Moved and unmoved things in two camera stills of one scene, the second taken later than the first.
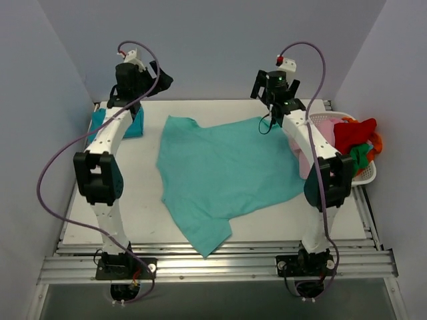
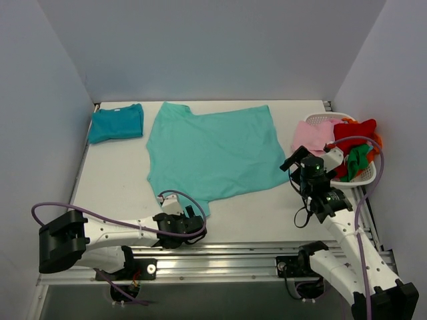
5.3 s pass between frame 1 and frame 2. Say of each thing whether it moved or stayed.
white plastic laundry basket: stayed
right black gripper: moved
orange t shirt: stayed
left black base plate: stayed
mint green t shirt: moved
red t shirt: stayed
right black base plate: stayed
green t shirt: stayed
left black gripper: moved
